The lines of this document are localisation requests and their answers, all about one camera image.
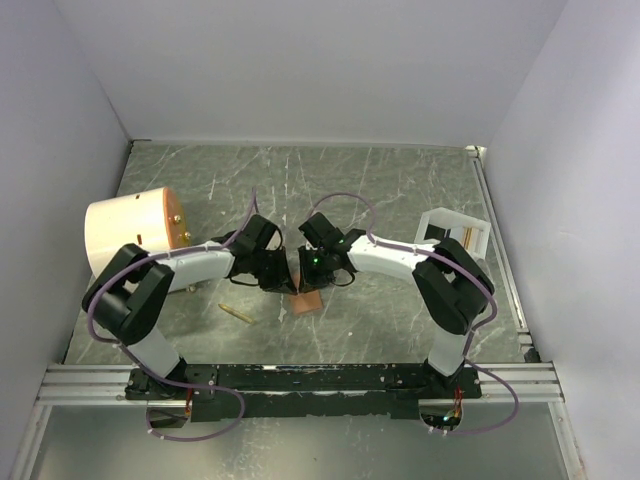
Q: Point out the brown leather card holder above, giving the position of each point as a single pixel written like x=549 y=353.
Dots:
x=303 y=303

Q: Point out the white card storage box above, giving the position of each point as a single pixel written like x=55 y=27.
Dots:
x=455 y=223

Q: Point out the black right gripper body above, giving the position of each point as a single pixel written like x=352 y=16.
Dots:
x=316 y=270

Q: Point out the gold pencil stick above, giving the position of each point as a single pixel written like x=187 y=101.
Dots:
x=236 y=314

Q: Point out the white cylinder toy with studs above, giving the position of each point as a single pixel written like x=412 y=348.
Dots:
x=154 y=220

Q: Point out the stack of cards in box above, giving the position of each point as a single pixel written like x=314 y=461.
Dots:
x=472 y=238

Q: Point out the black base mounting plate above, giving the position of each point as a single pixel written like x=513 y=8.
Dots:
x=297 y=391

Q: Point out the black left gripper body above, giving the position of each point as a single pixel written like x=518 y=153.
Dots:
x=270 y=268

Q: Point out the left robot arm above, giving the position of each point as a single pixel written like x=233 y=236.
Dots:
x=127 y=297

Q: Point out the black VIP card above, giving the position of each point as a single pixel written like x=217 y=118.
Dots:
x=436 y=233

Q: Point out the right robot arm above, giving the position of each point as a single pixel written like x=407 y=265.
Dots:
x=453 y=287

